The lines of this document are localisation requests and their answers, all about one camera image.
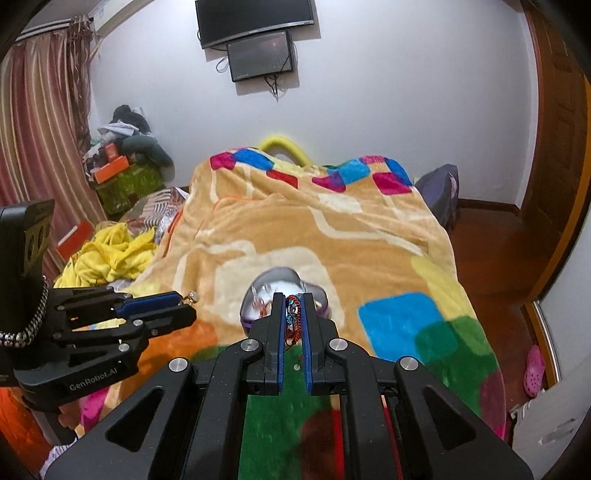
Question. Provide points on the white suitcase with stickers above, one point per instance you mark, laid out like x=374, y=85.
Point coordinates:
x=545, y=424

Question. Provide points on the orange flat box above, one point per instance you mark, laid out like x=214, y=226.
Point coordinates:
x=111, y=170

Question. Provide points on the green patterned box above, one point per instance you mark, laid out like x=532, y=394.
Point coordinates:
x=131, y=187

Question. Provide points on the small black wall monitor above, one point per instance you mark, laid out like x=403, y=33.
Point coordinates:
x=261, y=55

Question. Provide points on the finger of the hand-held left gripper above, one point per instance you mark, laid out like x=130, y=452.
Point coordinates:
x=166, y=318
x=152, y=302

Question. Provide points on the heart-shaped purple tin box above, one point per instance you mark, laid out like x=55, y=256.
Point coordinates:
x=258, y=286

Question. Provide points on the white wardrobe sliding door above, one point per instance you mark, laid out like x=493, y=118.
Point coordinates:
x=565, y=323

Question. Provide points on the pink clog shoe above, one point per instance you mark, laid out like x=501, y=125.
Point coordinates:
x=534, y=371

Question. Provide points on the colourful patchwork fleece blanket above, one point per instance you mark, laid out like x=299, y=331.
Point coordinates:
x=332, y=221

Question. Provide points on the black wall television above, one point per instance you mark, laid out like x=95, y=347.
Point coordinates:
x=254, y=18

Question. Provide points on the grey purple backpack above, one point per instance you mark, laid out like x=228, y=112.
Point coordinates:
x=438, y=194

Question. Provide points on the pile of clothes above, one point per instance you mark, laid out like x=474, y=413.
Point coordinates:
x=134, y=134

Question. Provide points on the small orange box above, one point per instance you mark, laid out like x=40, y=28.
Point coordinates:
x=110, y=152

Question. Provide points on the orange white long box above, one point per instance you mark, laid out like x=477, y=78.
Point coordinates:
x=74, y=240

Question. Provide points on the striped red curtain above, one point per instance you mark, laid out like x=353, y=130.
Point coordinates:
x=41, y=138

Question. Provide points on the yellow cloth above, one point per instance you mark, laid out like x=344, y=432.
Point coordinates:
x=111, y=256

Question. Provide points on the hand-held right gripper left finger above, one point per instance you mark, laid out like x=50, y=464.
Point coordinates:
x=278, y=341

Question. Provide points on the pink cloth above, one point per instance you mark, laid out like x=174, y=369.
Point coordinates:
x=92, y=408

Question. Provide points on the wooden door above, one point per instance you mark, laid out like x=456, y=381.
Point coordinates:
x=554, y=138

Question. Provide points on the yellow foam tube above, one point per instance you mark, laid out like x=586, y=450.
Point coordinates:
x=284, y=143

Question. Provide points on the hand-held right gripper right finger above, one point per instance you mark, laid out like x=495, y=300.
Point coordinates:
x=308, y=350

